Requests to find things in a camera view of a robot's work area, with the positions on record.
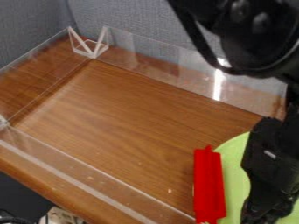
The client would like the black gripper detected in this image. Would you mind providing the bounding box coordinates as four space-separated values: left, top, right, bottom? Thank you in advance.
240 117 299 224

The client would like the green plate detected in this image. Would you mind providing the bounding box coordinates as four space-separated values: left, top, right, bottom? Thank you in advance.
210 130 299 224

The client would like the white power strip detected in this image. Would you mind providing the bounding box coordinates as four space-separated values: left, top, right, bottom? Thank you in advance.
37 206 86 224

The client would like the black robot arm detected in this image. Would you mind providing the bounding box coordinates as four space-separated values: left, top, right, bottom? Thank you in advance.
165 0 299 224

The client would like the black box under table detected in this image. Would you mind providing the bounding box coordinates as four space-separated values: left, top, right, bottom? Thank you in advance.
0 172 54 223

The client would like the clear acrylic barrier wall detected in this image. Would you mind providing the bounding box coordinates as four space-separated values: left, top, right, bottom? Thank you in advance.
0 28 285 224

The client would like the red plastic block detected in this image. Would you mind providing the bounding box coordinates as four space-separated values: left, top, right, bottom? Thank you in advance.
193 145 226 224

